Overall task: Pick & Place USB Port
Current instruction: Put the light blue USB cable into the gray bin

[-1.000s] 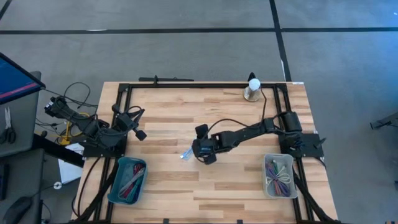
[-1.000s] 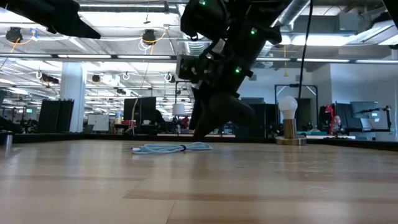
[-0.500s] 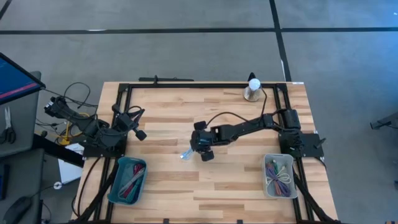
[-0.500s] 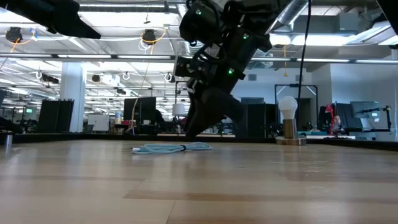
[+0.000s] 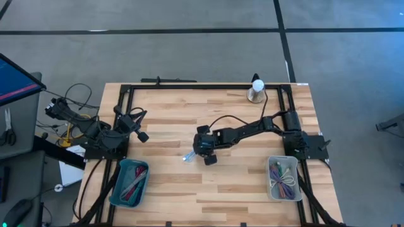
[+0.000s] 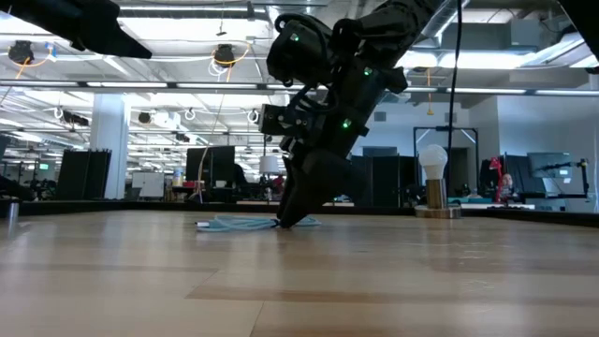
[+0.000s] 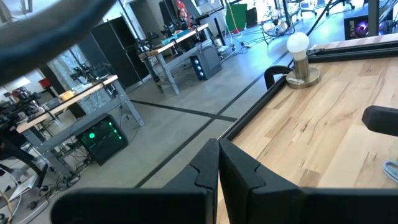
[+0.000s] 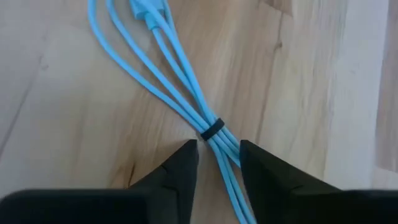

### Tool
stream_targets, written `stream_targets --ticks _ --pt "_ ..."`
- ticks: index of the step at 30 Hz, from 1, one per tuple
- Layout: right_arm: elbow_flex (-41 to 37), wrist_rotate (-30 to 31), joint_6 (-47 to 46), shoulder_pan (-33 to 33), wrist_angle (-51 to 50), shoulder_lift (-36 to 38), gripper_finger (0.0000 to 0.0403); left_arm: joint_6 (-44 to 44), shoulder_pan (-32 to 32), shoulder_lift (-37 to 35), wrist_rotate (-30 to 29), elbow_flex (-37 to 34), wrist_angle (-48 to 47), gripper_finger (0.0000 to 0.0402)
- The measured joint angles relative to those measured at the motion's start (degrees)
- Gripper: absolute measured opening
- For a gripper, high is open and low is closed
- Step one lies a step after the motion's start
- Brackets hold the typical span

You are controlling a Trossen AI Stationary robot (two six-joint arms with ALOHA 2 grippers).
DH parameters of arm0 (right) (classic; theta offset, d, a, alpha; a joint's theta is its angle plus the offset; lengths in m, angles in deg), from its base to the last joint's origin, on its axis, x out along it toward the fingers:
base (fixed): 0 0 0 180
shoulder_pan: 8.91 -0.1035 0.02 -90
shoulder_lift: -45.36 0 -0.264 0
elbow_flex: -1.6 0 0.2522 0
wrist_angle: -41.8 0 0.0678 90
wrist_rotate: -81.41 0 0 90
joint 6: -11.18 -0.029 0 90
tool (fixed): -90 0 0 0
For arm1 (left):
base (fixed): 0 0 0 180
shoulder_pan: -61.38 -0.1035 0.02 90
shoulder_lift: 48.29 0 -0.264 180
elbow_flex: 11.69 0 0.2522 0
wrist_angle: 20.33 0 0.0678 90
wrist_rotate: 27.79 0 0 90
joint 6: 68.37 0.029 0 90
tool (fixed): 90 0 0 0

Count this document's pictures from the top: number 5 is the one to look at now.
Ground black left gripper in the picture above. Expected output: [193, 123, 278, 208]
[113, 105, 150, 144]

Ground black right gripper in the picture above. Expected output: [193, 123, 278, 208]
[193, 125, 218, 166]

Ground light blue braided cable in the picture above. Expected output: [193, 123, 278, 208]
[182, 150, 198, 163]

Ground dark red braided cable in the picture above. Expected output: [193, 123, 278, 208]
[124, 165, 146, 202]

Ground black-white patterned cable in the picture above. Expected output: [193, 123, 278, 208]
[132, 185, 145, 204]

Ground orange braided cable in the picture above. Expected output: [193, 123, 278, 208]
[273, 176, 287, 199]

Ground white braided cable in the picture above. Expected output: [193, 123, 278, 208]
[278, 166, 297, 187]

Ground teal plastic bin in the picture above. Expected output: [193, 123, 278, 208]
[108, 158, 151, 209]

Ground light bulb on wooden base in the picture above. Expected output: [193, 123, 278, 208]
[246, 78, 266, 104]

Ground white paper sheet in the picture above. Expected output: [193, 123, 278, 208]
[59, 144, 86, 187]

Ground grey plastic bin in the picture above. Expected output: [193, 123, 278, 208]
[267, 154, 303, 202]

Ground grey desk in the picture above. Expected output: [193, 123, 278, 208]
[0, 71, 44, 160]

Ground blue laptop screen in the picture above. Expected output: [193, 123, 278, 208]
[0, 52, 47, 107]

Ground black computer mouse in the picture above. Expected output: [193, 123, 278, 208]
[2, 198, 33, 227]

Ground black floor stand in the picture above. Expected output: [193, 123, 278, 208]
[375, 113, 404, 132]

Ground black camera cable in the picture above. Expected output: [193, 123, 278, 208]
[121, 106, 148, 127]
[208, 82, 269, 129]

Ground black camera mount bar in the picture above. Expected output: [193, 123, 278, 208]
[140, 76, 198, 84]

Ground black metal table frame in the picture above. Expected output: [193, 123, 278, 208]
[71, 82, 347, 227]

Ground black floor cable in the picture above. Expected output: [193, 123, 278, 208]
[44, 83, 100, 111]

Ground yellow cable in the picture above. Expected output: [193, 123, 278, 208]
[59, 113, 92, 148]

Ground black handled scissors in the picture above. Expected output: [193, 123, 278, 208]
[0, 107, 17, 147]

